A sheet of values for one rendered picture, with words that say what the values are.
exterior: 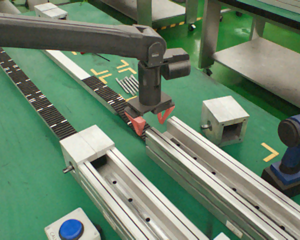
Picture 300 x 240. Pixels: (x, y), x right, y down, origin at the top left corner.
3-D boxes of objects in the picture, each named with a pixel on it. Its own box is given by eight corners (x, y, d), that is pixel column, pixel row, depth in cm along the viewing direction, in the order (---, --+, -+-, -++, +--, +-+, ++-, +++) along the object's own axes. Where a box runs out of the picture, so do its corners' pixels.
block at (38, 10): (33, 24, 155) (29, 6, 149) (53, 19, 161) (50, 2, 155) (40, 30, 149) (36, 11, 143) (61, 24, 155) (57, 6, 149)
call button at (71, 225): (58, 231, 56) (55, 225, 54) (76, 219, 58) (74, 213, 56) (67, 246, 53) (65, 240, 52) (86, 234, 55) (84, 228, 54)
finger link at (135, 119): (160, 133, 80) (161, 105, 75) (139, 145, 77) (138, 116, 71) (145, 121, 85) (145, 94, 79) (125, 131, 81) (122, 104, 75)
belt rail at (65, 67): (15, 28, 151) (14, 22, 149) (23, 26, 153) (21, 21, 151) (114, 115, 93) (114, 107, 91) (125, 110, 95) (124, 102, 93)
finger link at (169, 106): (174, 126, 83) (176, 98, 77) (154, 136, 80) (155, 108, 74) (159, 114, 87) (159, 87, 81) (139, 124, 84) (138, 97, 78)
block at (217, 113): (192, 128, 88) (194, 102, 82) (225, 121, 91) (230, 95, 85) (206, 150, 80) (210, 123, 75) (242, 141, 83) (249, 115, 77)
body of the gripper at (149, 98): (172, 103, 78) (173, 79, 73) (141, 118, 73) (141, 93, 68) (157, 93, 81) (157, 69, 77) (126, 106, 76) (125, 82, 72)
